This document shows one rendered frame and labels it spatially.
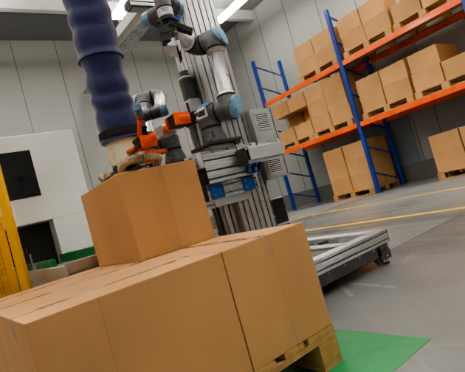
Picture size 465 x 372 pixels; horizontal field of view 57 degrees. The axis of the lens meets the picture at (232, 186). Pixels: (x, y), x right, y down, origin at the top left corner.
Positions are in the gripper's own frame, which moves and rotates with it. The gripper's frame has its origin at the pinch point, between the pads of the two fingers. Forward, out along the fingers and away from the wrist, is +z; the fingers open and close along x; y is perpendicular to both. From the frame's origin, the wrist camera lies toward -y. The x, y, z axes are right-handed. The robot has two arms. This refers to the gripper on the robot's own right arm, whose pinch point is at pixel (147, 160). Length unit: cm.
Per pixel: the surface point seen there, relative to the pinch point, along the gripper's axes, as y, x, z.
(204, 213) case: 61, -9, 42
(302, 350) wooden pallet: 120, -22, 97
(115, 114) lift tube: 39, -31, -19
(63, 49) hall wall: -880, 288, -501
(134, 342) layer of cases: 121, -79, 71
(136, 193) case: 60, -40, 25
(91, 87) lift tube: 32, -37, -36
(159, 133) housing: 76, -30, 3
